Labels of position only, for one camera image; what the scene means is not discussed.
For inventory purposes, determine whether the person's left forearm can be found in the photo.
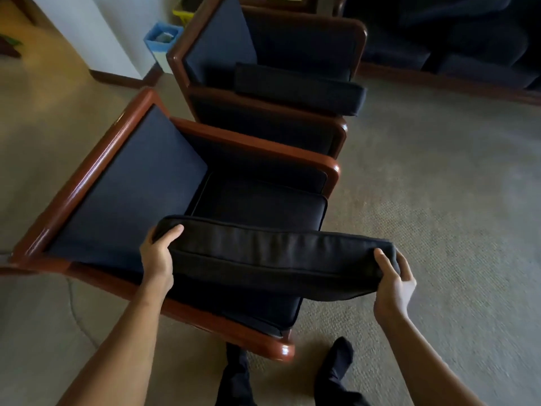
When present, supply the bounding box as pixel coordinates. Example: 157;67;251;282
57;282;172;406

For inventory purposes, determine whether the wooden armchair with navy upholstery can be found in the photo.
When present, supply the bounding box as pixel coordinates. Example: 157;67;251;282
0;87;341;362
167;0;368;160

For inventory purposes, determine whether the person's right forearm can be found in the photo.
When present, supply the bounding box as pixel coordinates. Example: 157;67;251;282
379;312;487;406

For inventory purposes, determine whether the person's left hand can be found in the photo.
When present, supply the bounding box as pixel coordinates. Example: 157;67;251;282
139;224;185;294

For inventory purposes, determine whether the yellow waste bin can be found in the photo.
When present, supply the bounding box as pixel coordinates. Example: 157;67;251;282
172;0;196;27

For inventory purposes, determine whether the person's right hand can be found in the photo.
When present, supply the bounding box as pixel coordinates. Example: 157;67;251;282
373;248;417;328

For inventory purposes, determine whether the person's leg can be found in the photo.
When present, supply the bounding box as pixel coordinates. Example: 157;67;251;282
215;342;257;406
314;336;372;406

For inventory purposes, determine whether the person's left leg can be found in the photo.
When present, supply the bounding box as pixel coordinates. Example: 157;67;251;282
215;342;257;406

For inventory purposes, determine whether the person's right leg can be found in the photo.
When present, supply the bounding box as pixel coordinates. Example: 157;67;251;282
314;336;372;406

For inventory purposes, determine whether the dark navy seat cushion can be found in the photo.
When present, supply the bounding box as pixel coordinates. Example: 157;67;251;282
234;62;367;117
153;215;401;302

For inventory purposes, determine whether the blue waste bin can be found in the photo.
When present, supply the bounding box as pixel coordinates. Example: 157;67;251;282
143;22;185;75

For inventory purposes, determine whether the dark navy sofa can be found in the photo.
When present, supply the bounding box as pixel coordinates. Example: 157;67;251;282
338;0;541;107

